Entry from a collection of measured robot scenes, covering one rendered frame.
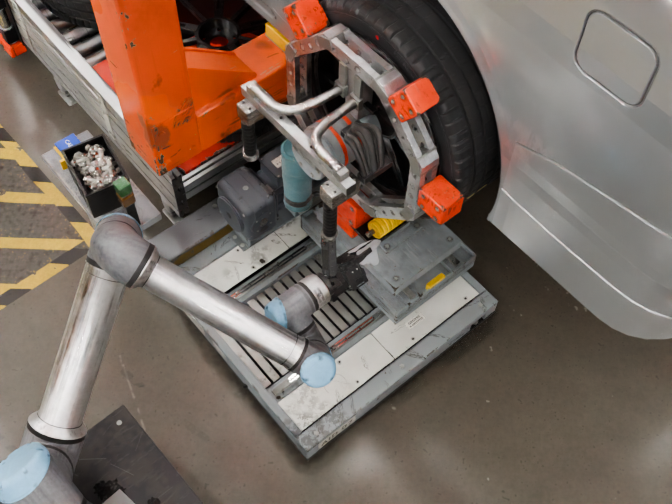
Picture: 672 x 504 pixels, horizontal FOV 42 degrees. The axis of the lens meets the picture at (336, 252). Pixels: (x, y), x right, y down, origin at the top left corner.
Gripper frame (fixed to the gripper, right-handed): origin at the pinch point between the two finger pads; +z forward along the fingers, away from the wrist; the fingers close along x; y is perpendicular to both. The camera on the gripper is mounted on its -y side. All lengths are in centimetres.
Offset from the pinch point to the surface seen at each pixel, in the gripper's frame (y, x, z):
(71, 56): -78, -117, -20
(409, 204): -8.1, 13.5, 7.0
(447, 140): -22.3, 29.6, 15.1
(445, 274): 37, -32, 33
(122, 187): -41, -40, -44
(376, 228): 2.1, -12.8, 8.2
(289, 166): -26.0, -18.0, -5.4
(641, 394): 95, 7, 59
